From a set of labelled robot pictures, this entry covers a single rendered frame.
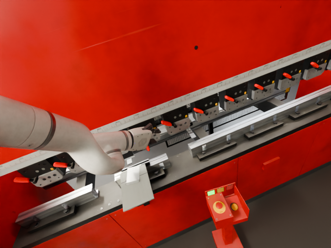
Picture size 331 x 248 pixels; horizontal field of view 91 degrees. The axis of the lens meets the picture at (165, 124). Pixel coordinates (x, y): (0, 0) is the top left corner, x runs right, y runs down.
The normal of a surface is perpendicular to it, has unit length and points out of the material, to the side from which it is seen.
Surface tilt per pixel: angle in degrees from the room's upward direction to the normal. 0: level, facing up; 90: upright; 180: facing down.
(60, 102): 90
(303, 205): 0
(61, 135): 103
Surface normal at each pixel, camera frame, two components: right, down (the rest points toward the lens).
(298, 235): -0.24, -0.77
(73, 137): 0.94, 0.19
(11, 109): 0.90, -0.41
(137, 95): 0.29, 0.53
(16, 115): 0.96, -0.18
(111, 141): 0.66, -0.40
